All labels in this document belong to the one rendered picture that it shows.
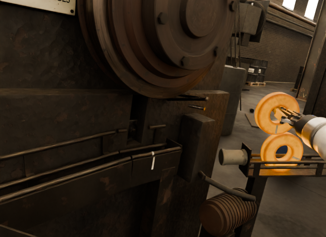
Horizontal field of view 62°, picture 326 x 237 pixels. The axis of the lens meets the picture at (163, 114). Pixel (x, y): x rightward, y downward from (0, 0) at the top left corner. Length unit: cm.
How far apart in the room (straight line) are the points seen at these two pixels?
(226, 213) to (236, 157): 20
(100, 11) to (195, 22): 22
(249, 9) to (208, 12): 799
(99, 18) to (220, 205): 71
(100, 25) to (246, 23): 812
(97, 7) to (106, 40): 7
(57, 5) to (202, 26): 35
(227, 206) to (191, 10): 66
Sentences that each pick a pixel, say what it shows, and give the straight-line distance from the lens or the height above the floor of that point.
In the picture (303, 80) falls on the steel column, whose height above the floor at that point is 62.
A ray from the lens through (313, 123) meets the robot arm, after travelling 83.
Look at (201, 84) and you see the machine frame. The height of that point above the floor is 89.
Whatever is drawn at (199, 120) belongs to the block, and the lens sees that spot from 93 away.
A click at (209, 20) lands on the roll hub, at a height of 110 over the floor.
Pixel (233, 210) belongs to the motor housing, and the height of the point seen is 52.
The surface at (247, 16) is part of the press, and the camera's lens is 865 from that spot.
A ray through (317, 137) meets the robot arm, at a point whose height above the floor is 86.
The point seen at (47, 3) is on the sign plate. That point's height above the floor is 107.
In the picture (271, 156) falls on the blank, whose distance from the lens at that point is 108.
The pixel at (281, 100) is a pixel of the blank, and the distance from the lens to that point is 102.
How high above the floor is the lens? 103
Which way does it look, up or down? 15 degrees down
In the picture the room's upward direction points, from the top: 9 degrees clockwise
